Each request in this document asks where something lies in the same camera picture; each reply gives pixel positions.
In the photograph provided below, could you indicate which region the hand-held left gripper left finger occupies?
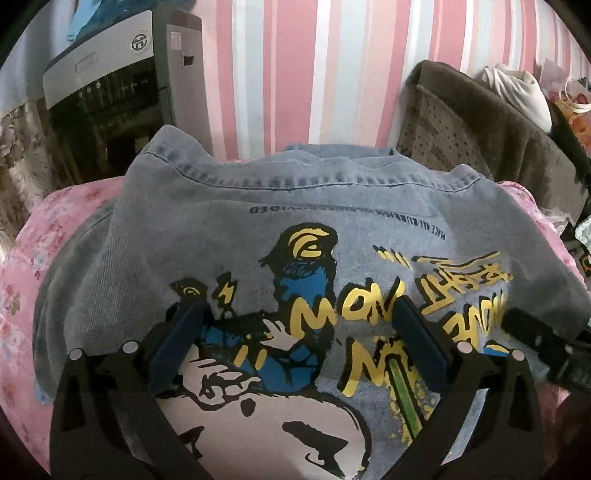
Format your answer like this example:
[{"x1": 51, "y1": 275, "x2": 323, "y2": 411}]
[{"x1": 50, "y1": 298, "x2": 218, "y2": 480}]

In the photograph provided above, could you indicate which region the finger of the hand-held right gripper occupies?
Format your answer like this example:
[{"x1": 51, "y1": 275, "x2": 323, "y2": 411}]
[{"x1": 501, "y1": 308, "x2": 591, "y2": 391}]

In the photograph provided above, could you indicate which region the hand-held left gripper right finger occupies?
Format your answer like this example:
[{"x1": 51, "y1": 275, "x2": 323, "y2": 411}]
[{"x1": 392, "y1": 295, "x2": 543, "y2": 480}]

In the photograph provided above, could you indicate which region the printed grey denim jacket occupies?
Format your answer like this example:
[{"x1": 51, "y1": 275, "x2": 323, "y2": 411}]
[{"x1": 32, "y1": 124, "x2": 591, "y2": 480}]

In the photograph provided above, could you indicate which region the pink floral bed sheet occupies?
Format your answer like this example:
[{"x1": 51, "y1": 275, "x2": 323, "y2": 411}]
[{"x1": 0, "y1": 178, "x2": 591, "y2": 462}]

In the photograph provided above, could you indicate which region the floral curtain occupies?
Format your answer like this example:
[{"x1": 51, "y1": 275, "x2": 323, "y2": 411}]
[{"x1": 0, "y1": 99, "x2": 77, "y2": 250}]

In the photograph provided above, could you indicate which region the orange patterned gift bag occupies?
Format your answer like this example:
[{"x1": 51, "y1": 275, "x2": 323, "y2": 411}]
[{"x1": 554, "y1": 76, "x2": 591, "y2": 139}]

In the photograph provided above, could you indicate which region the white cloth bag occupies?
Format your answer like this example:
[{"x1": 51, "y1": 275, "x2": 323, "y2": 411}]
[{"x1": 482, "y1": 64, "x2": 554, "y2": 132}]

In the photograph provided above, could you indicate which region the grey black water dispenser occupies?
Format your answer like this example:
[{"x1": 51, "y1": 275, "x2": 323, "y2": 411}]
[{"x1": 42, "y1": 8, "x2": 213, "y2": 185}]

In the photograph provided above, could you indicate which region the blue cloth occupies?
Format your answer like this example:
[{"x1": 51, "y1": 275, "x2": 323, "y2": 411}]
[{"x1": 67, "y1": 0, "x2": 155, "y2": 44}]

